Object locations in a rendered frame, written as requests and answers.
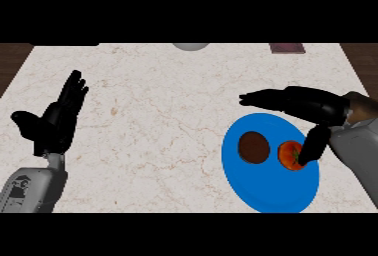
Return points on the red tomato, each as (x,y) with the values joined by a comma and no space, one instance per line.
(288,156)

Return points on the brown chocolate cupcake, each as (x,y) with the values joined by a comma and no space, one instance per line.
(254,147)

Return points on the maroon rectangular block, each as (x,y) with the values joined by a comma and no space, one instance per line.
(287,48)

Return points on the blue round plate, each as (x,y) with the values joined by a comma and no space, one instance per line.
(268,173)

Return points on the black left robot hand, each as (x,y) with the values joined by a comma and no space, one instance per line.
(57,123)

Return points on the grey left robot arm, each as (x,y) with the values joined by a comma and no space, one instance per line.
(34,188)

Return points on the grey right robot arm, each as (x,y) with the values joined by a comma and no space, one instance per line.
(358,143)

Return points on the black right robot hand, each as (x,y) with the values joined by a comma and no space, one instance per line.
(308,105)

